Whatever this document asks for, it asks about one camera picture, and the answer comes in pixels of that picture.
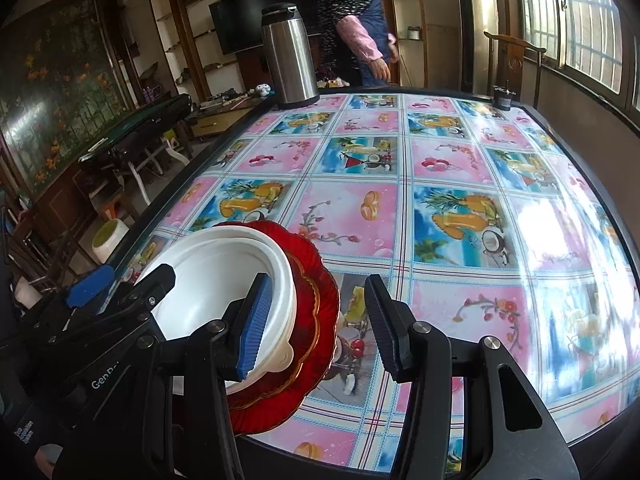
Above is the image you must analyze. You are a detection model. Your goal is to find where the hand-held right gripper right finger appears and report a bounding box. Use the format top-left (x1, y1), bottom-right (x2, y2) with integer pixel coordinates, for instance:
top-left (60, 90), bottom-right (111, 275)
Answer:
top-left (364, 274), bottom-right (571, 480)

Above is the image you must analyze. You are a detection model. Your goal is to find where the printed fruit tablecloth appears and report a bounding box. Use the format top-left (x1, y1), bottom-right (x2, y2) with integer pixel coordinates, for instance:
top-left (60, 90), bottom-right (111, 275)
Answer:
top-left (107, 91), bottom-right (638, 476)

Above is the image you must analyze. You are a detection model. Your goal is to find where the stainless steel thermos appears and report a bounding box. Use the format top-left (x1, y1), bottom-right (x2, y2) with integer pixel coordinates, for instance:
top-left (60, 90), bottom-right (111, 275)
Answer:
top-left (261, 2), bottom-right (321, 109)

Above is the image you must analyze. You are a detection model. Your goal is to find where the small black device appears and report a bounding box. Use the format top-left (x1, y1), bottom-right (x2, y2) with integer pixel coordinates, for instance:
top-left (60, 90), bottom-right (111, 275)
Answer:
top-left (492, 82), bottom-right (516, 109)

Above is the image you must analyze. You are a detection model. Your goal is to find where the green mahjong table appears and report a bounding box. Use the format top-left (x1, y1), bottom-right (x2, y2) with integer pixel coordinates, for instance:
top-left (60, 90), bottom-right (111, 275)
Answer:
top-left (77, 94), bottom-right (196, 201)

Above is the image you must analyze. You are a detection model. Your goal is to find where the person's left hand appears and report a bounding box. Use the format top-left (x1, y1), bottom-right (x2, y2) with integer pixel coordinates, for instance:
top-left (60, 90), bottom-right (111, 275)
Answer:
top-left (0, 400), bottom-right (68, 480)

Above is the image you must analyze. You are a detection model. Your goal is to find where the cream patterned plastic bowl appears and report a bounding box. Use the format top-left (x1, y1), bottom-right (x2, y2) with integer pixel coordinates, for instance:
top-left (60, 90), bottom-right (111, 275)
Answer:
top-left (227, 240), bottom-right (301, 395)

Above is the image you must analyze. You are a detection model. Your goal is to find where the floral wall painting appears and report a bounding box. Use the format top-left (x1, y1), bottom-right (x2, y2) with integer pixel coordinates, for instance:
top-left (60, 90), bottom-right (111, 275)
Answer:
top-left (0, 0), bottom-right (138, 196)

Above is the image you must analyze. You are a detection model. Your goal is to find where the white plastic tub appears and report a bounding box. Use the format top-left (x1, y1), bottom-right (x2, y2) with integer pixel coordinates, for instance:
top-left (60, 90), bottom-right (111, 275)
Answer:
top-left (91, 219), bottom-right (131, 264)

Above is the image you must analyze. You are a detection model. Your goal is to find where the black television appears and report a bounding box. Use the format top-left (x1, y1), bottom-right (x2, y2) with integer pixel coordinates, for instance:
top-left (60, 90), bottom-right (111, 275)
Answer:
top-left (209, 0), bottom-right (323, 56)

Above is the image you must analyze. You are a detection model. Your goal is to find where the red gold-rimmed plate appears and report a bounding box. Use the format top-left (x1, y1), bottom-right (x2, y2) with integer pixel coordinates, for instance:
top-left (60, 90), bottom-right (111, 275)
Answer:
top-left (215, 220), bottom-right (322, 411)
top-left (212, 219), bottom-right (342, 436)

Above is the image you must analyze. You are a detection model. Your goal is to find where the wooden chair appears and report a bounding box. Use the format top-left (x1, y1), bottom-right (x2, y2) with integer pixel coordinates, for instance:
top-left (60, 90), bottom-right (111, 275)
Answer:
top-left (483, 31), bottom-right (547, 108)

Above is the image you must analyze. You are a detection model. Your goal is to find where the barred window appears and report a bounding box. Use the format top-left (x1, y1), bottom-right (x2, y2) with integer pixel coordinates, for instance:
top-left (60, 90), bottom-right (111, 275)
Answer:
top-left (515, 0), bottom-right (640, 106)

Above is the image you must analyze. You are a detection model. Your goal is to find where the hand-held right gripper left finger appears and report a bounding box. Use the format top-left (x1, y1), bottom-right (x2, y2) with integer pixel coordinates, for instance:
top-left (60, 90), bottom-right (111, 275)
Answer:
top-left (75, 272), bottom-right (275, 480)

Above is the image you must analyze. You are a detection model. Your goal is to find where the plain white bowl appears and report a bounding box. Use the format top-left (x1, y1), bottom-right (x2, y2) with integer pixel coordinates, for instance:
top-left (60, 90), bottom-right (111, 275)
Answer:
top-left (135, 226), bottom-right (300, 386)

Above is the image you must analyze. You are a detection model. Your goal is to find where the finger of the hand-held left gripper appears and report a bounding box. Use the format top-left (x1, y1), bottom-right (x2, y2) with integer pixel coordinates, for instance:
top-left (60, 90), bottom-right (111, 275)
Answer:
top-left (62, 265), bottom-right (117, 311)
top-left (107, 262), bottom-right (177, 331)

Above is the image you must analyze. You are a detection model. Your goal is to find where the low wooden table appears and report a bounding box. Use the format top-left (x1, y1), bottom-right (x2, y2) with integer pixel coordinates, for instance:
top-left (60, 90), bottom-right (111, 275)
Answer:
top-left (190, 95), bottom-right (271, 141)

